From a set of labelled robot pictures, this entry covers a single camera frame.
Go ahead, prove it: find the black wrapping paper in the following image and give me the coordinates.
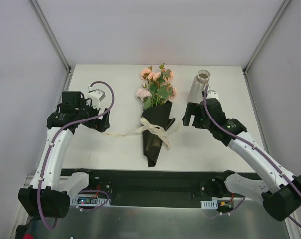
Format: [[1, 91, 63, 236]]
[[141, 101, 175, 167]]

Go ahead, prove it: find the cream ribbon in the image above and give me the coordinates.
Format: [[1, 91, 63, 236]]
[[102, 117, 182, 150]]

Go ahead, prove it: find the pale pink flower stem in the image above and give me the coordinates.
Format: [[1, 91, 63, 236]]
[[135, 84, 152, 110]]

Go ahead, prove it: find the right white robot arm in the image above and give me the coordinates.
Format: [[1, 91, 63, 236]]
[[183, 98, 301, 221]]

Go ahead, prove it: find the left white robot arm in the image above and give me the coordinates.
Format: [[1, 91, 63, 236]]
[[18, 87, 110, 218]]

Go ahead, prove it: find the white ribbed vase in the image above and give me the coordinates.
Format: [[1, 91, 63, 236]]
[[187, 69, 210, 103]]

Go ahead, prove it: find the red object bottom corner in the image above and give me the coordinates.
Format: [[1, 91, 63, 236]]
[[15, 234, 34, 239]]

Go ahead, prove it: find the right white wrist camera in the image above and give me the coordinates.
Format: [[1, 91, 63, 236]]
[[204, 84, 219, 100]]

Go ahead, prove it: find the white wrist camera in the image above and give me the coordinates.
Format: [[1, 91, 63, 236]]
[[87, 86, 105, 104], [204, 84, 219, 100]]

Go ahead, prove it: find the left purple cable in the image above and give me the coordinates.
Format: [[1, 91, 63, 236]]
[[37, 81, 116, 230]]

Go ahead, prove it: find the purple cable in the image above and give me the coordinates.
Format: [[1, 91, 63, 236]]
[[37, 81, 116, 230], [202, 86, 301, 234]]

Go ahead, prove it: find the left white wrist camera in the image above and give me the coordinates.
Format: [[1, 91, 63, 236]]
[[87, 86, 105, 104]]

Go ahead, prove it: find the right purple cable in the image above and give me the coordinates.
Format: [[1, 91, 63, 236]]
[[202, 86, 301, 234]]

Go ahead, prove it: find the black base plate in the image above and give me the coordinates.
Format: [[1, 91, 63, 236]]
[[61, 169, 220, 208]]

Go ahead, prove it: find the left white cable duct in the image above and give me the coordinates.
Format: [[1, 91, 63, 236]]
[[70, 196, 111, 207]]

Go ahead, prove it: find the white cable duct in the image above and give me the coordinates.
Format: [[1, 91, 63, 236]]
[[200, 200, 218, 210], [70, 196, 111, 207]]

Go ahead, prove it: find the right white cable duct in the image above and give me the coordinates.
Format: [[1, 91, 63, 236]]
[[200, 200, 218, 210]]

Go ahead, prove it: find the left aluminium frame post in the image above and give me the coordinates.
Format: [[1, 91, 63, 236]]
[[28, 0, 72, 73]]

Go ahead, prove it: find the aluminium frame post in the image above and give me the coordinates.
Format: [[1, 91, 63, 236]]
[[243, 0, 293, 76], [28, 0, 72, 73]]

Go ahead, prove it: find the right aluminium frame post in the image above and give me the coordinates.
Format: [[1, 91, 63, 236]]
[[243, 0, 293, 76]]

